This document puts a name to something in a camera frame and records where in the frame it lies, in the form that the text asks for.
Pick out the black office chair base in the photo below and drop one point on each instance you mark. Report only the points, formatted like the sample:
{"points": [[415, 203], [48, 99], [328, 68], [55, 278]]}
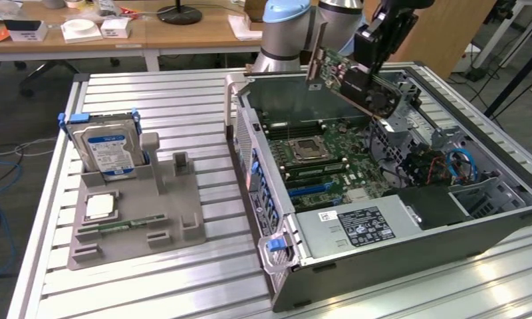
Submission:
{"points": [[48, 68]]}

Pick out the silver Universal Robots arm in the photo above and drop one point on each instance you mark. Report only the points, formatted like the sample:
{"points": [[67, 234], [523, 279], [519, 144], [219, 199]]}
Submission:
{"points": [[283, 36]]}

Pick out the perforated metal drive cage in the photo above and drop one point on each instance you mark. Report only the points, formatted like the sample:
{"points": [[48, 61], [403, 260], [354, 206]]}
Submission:
{"points": [[395, 146]]}

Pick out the white box round tape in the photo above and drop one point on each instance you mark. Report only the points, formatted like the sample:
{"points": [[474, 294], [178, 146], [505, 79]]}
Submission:
{"points": [[82, 33]]}

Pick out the black tripod leg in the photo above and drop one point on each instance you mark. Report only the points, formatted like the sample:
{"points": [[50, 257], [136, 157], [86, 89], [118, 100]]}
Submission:
{"points": [[494, 106]]}

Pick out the silver chipset heatsink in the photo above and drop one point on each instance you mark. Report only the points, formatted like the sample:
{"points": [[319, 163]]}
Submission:
{"points": [[359, 195]]}

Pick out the green graphics card black fan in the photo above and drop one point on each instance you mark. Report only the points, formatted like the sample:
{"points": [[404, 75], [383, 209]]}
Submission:
{"points": [[332, 66]]}

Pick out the grey power supply unit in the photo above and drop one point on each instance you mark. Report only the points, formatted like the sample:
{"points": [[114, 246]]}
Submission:
{"points": [[328, 232]]}

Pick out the brown cardboard box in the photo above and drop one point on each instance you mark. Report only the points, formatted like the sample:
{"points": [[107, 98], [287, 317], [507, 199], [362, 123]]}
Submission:
{"points": [[255, 10]]}

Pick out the grey disk bay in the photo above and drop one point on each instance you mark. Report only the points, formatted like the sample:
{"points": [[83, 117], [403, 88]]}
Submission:
{"points": [[493, 192]]}

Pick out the plain white box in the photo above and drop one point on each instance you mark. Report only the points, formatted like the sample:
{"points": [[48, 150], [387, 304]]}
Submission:
{"points": [[115, 30]]}

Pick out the wooden desk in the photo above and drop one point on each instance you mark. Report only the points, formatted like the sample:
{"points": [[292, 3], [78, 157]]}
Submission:
{"points": [[182, 33]]}

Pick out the silver CPU chip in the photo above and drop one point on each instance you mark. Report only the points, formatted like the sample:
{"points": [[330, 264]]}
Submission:
{"points": [[100, 206]]}

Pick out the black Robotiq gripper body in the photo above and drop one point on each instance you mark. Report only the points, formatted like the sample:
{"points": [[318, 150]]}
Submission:
{"points": [[408, 4]]}

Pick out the white pedestal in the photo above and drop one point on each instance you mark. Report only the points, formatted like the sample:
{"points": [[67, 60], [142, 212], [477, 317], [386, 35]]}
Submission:
{"points": [[467, 56]]}

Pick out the black open PC case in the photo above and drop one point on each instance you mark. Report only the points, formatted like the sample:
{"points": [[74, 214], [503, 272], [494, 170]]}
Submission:
{"points": [[382, 259]]}

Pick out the white box black lid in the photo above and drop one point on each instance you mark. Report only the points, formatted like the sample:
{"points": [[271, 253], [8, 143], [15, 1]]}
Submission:
{"points": [[27, 35]]}

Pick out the green motherboard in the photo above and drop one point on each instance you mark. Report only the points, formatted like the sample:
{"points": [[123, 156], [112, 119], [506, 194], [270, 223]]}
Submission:
{"points": [[363, 159]]}

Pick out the black round lamp base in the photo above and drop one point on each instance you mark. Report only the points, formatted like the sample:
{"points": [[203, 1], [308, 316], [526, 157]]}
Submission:
{"points": [[179, 16]]}

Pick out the hard disk blue caddy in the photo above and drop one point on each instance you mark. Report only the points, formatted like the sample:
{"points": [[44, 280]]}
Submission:
{"points": [[108, 153]]}

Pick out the CPU socket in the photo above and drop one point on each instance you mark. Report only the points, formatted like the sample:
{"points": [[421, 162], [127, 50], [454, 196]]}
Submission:
{"points": [[310, 149]]}

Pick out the white paper stack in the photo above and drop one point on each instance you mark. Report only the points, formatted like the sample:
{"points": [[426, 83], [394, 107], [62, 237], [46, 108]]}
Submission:
{"points": [[244, 30]]}

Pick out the wooden cabinet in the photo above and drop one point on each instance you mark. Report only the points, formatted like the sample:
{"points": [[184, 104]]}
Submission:
{"points": [[449, 33]]}

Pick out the grey plastic parts rack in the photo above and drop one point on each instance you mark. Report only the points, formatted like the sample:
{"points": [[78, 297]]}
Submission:
{"points": [[132, 239]]}

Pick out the blue case latch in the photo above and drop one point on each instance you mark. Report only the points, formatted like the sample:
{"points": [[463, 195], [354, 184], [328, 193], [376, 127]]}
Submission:
{"points": [[274, 247]]}

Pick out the blue expansion slot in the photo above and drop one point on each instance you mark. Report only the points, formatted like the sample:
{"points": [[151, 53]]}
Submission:
{"points": [[308, 189]]}

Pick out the green RAM stick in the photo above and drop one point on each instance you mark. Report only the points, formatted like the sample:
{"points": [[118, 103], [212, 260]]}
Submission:
{"points": [[119, 224]]}

